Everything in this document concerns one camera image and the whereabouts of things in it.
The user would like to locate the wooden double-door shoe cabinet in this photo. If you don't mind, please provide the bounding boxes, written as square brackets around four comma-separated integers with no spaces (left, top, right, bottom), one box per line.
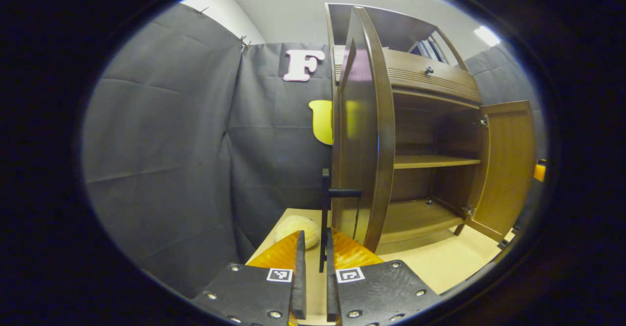
[325,2,490,246]

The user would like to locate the black backdrop cloth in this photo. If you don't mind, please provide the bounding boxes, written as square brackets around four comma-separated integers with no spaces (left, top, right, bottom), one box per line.
[81,2,548,297]

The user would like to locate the wooden cabinet drawer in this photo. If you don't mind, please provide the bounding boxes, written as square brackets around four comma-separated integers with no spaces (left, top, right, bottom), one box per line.
[335,45,482,104]

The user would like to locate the ceiling light panel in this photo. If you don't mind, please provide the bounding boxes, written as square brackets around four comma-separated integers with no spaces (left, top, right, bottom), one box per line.
[473,25,502,47]

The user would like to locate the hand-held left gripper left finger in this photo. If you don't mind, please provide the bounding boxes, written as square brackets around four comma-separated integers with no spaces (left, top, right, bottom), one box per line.
[192,231,307,326]

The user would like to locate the pale yellow round sponge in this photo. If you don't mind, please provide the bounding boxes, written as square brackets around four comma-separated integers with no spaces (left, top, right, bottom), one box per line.
[273,215,321,248]

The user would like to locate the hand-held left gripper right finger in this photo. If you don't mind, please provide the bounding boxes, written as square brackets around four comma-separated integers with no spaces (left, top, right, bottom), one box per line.
[325,228,443,326]

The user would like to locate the wooden shoe cabinet door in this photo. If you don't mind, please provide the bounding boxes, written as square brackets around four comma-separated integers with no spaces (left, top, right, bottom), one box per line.
[462,100,537,242]
[320,6,396,273]

